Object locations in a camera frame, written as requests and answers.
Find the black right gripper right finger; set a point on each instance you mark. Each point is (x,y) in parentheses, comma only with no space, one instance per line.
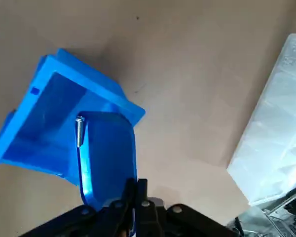
(182,222)

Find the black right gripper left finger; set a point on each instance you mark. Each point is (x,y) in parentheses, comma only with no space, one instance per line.
(88,222)

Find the long silver screw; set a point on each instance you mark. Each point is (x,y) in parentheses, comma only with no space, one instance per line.
(79,133)

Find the blue storage box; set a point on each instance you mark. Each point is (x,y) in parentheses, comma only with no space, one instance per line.
(27,123)

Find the clear plastic organizer box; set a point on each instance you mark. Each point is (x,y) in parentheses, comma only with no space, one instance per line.
(273,123)

